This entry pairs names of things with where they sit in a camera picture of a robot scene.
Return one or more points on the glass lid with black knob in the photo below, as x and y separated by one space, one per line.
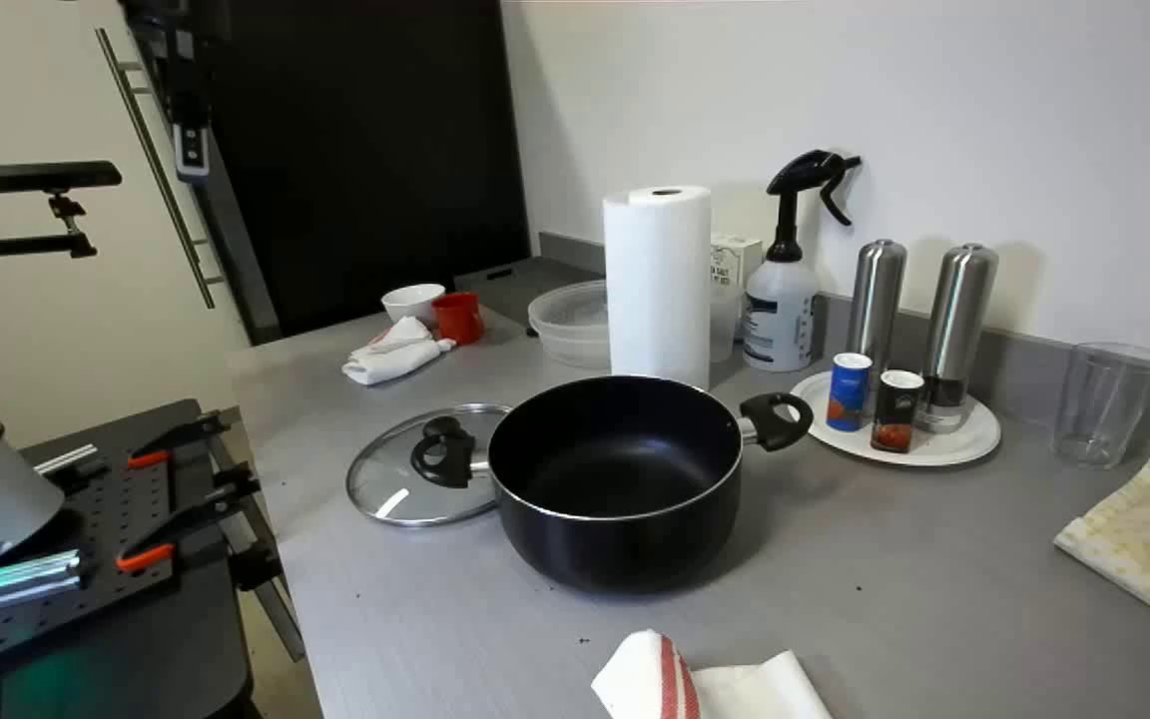
429 470

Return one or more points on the black cooking pot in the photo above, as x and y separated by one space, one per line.
634 481

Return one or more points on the clear drinking glass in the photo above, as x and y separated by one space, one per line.
1103 403

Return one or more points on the clear plastic container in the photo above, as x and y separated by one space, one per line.
574 321

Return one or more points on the red cup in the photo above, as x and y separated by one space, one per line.
457 319

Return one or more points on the white paper towel roll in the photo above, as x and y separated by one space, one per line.
657 248

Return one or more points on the white cloth near cup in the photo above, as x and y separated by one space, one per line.
396 353

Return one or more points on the white bowl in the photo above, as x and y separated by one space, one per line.
413 300

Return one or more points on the white outlet box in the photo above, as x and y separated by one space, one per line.
731 263

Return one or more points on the spray bottle with black trigger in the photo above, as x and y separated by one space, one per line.
780 300

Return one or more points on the blue spice jar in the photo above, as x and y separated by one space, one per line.
847 391

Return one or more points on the left steel grinder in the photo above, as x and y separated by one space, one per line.
876 297

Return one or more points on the steel grinder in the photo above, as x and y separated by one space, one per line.
955 321
876 297

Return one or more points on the red spice jar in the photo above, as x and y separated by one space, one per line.
898 409

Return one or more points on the red striped white towel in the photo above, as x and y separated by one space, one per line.
651 681

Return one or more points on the black refrigerator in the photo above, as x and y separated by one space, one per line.
339 151

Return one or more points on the white round plate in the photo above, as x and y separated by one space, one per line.
972 440

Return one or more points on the right steel grinder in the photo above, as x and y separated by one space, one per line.
955 321

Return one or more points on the black orange clamp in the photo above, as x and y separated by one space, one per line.
178 439
167 538

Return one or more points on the black perforated mounting table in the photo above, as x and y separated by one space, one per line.
159 644

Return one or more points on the black camera on stand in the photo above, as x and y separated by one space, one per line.
48 206

